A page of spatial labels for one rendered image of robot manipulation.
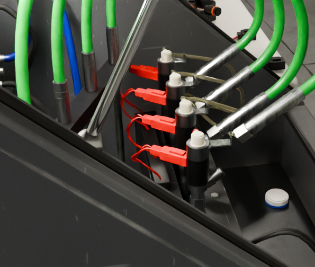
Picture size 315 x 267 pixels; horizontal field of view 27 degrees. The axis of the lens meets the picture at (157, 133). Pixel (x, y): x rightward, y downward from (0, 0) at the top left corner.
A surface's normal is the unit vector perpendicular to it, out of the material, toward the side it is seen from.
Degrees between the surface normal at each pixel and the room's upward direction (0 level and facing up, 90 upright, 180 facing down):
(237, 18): 0
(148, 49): 90
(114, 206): 90
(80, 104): 0
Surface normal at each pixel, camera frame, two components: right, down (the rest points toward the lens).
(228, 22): -0.04, -0.85
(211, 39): 0.14, 0.52
